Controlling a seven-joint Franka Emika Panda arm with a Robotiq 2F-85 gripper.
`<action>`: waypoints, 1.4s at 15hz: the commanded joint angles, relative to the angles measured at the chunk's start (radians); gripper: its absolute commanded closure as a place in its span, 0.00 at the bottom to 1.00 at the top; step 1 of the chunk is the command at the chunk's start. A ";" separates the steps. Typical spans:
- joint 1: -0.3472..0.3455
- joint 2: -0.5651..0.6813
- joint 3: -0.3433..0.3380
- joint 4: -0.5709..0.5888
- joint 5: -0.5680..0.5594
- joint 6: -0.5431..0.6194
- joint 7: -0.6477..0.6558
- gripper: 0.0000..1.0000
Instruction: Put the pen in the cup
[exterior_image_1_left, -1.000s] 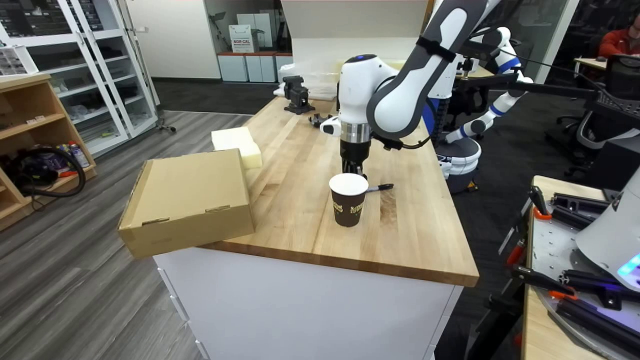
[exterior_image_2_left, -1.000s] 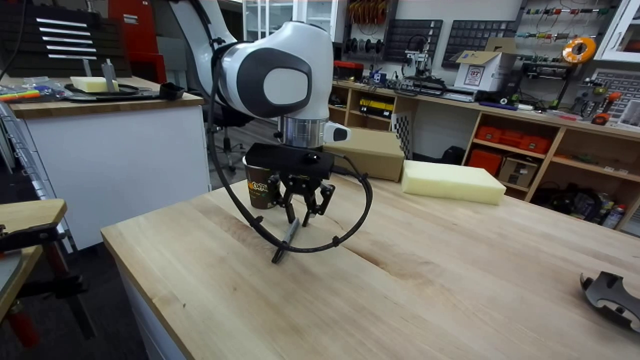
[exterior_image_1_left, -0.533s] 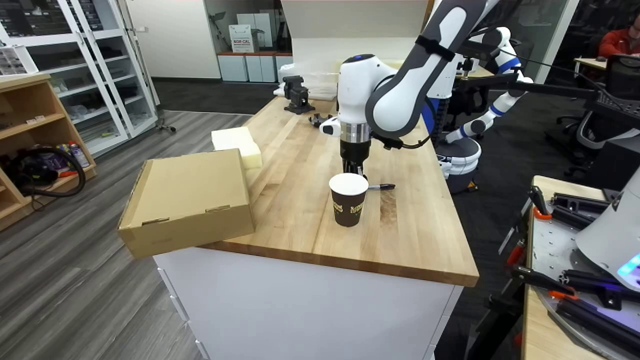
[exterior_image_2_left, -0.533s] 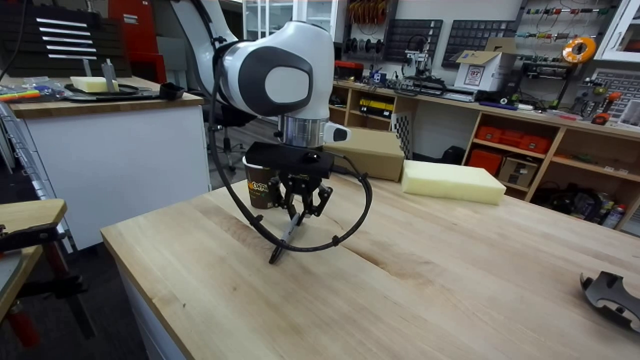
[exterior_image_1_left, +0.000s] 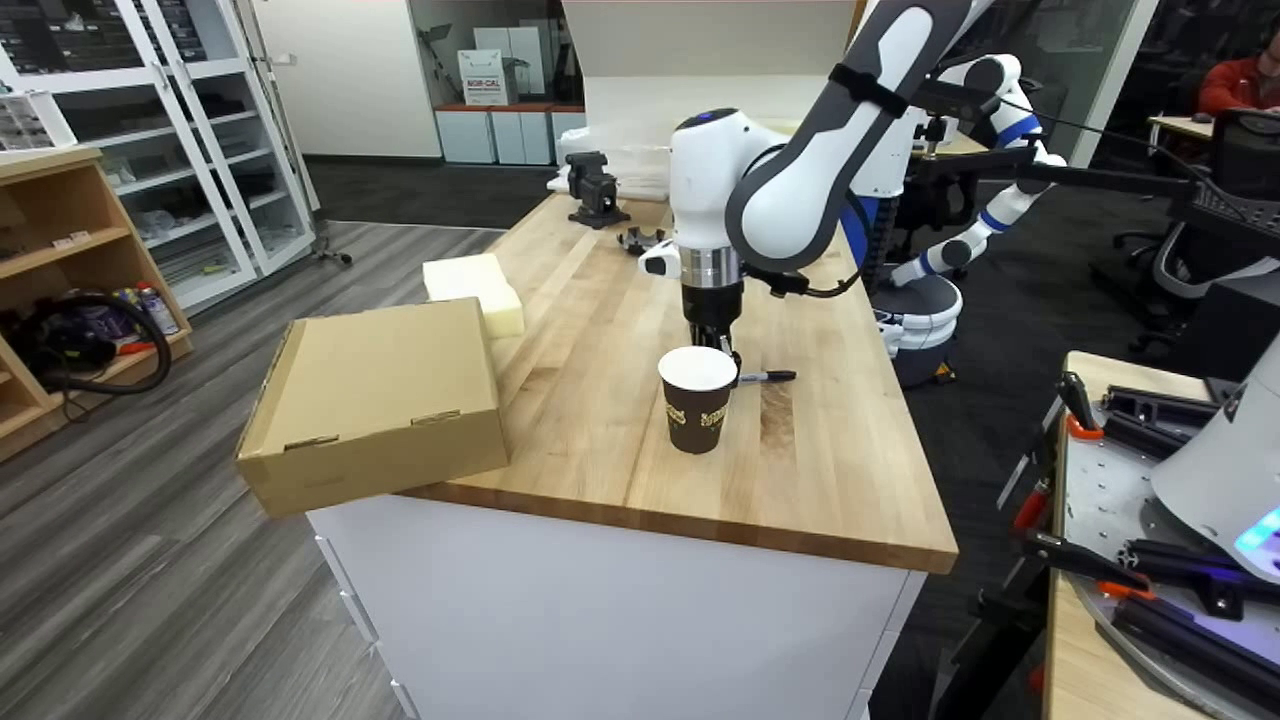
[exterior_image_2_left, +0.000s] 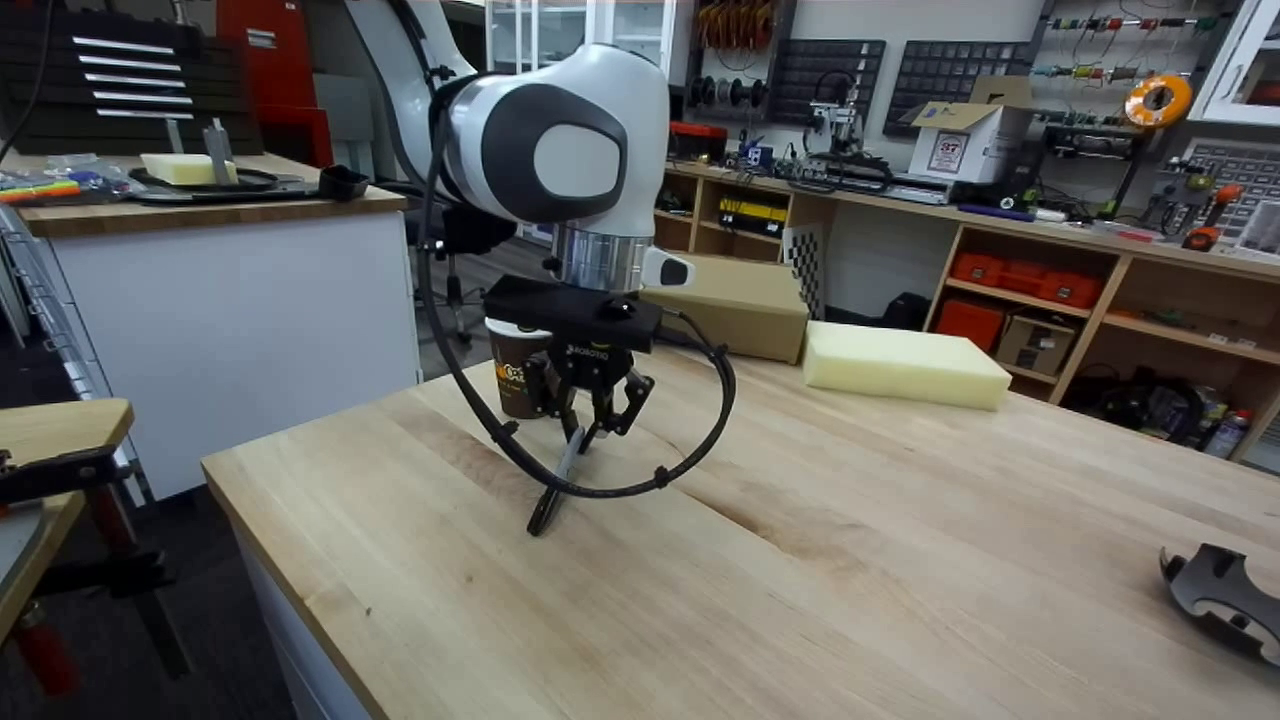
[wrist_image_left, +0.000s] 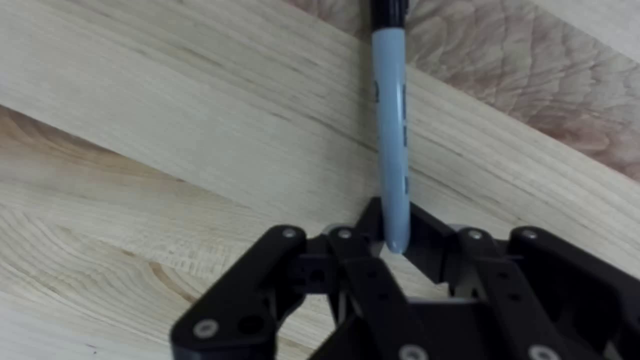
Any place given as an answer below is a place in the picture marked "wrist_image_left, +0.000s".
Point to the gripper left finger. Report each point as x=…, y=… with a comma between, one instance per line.
x=240, y=305

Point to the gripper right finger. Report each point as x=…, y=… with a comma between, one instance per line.
x=550, y=280

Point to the grey marker pen black cap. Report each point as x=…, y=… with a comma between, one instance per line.
x=391, y=125

